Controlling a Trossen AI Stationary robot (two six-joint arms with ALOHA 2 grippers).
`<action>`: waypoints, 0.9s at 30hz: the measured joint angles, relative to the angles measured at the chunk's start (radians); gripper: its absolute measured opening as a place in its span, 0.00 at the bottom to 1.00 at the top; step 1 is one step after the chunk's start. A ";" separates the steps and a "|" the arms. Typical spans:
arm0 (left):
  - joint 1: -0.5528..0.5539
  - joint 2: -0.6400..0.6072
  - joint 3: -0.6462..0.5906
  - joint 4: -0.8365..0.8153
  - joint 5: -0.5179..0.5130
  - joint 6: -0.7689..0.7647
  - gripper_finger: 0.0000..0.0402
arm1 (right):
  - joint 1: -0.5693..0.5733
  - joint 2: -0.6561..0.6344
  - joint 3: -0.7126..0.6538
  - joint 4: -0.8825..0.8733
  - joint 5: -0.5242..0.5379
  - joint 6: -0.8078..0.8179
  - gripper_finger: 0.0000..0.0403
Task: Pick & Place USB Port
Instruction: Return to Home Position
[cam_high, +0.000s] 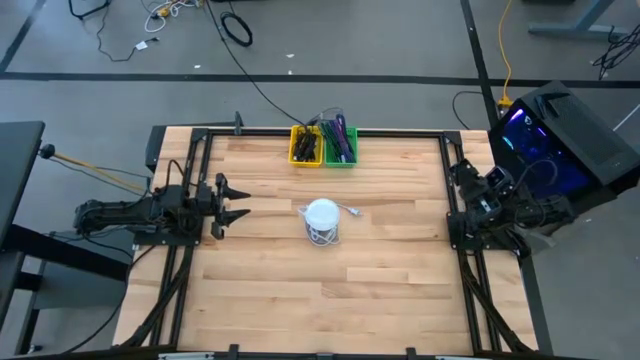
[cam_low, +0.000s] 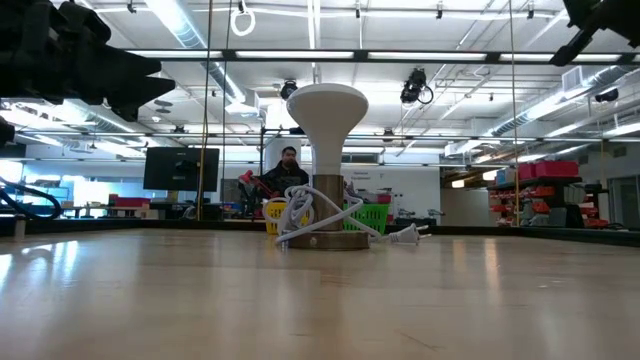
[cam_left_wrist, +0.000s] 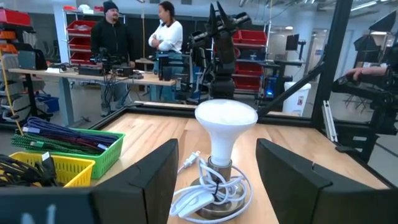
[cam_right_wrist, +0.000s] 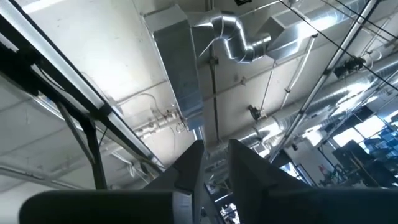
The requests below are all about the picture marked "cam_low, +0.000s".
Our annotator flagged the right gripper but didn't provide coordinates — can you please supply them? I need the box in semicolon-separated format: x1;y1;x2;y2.
549;0;640;67

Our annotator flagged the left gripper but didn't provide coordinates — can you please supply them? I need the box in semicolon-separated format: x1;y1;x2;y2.
0;0;177;123

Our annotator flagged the black overhead light bar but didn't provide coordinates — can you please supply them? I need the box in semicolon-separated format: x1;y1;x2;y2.
122;47;640;64

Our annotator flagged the black monitor screen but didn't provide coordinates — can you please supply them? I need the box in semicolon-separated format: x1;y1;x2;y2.
143;146;221;193

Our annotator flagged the parts bin shelf rack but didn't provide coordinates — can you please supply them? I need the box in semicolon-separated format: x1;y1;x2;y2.
487;159;611;230

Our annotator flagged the person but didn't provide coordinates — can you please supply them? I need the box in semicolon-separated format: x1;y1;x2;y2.
257;145;311;199

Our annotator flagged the yellow plastic basket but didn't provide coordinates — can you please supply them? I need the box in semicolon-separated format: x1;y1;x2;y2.
264;200;312;236

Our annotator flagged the wooden lamp base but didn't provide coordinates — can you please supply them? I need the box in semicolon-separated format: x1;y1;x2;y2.
287;173;371;251

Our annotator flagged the green plastic basket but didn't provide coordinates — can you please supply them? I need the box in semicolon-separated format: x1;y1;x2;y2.
342;202;391;235

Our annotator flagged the silver ventilation duct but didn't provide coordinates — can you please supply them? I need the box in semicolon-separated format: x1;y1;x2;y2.
142;0;261;119

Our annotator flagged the yellow hanging cord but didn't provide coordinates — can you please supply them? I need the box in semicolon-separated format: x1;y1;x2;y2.
507;0;521;226
197;0;215;221

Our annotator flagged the white coiled cable loop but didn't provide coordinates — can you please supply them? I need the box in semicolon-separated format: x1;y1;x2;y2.
229;2;257;38

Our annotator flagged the white lamp power cord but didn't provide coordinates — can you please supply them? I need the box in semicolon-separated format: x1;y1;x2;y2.
262;184;431;247

